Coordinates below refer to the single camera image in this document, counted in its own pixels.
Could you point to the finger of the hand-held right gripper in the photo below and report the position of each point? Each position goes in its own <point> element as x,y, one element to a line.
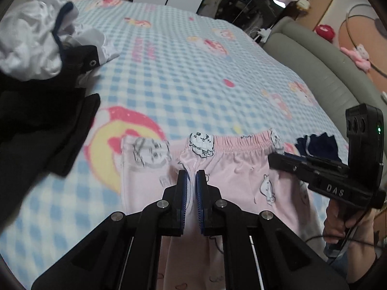
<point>284,163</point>

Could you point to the grey padded bed frame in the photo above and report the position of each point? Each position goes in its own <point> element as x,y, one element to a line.
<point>317,60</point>

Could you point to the pink printed pajama pants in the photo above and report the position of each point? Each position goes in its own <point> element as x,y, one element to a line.
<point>235,169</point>

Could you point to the black clothes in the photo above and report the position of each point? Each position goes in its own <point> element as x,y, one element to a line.
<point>39,117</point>

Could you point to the pink plush toy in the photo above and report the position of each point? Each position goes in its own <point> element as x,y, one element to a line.
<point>359,56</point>

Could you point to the red plush toy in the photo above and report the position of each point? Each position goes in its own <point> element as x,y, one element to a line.
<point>324,31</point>

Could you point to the person's right hand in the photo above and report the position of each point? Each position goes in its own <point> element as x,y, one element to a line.
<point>332,220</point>

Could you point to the blue checkered printed blanket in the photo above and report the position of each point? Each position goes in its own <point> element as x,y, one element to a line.
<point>181,66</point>

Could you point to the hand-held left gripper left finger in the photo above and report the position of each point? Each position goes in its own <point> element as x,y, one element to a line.
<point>184,193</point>

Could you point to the white garment with navy trim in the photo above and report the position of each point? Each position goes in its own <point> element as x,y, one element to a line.
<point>27,36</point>

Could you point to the navy striped cloth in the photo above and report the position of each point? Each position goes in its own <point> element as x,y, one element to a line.
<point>323,145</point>

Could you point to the white charger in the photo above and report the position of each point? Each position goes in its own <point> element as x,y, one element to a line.
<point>263,35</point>

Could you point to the cream plush toy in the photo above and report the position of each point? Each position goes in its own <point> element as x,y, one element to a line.
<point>303,5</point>

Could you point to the person's right forearm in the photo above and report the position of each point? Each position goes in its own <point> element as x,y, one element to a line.
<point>359,262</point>

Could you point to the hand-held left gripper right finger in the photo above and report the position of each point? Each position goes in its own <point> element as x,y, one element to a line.
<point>200,193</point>

